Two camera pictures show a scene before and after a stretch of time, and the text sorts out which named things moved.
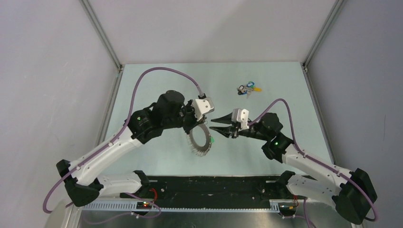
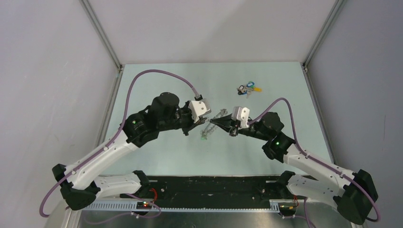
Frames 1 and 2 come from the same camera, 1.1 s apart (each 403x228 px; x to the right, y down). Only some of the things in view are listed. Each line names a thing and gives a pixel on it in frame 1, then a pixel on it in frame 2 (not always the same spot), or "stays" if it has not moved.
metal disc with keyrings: (200, 151) to (211, 128)
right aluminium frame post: (313, 51) stays
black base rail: (215, 191) stays
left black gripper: (194, 122) stays
